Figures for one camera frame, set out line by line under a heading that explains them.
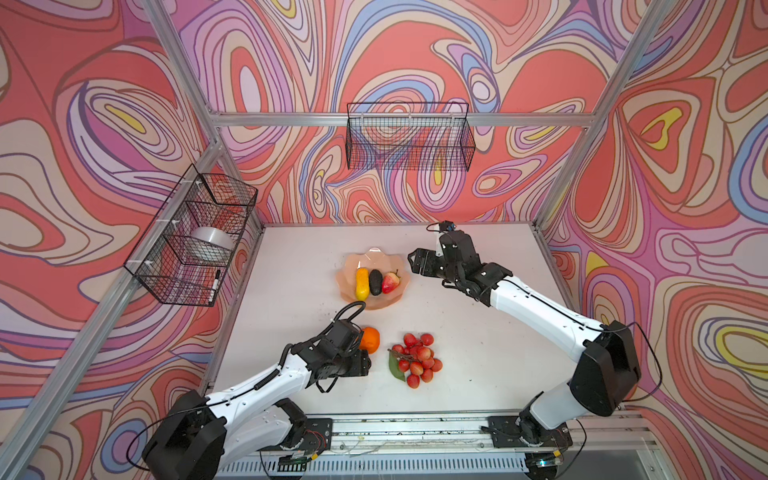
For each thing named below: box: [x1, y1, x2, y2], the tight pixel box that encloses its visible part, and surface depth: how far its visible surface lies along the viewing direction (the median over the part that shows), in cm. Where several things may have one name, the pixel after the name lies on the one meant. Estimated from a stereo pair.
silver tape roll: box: [186, 226, 235, 266], surface depth 74 cm
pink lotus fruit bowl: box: [336, 247, 411, 310], surface depth 101 cm
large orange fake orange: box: [360, 326, 381, 354], surface depth 86 cm
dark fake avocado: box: [369, 269, 383, 296], surface depth 100 cm
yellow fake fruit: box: [355, 267, 370, 302], surface depth 98 cm
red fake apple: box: [382, 269, 401, 294], surface depth 98 cm
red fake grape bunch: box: [387, 333, 443, 389], surface depth 83 cm
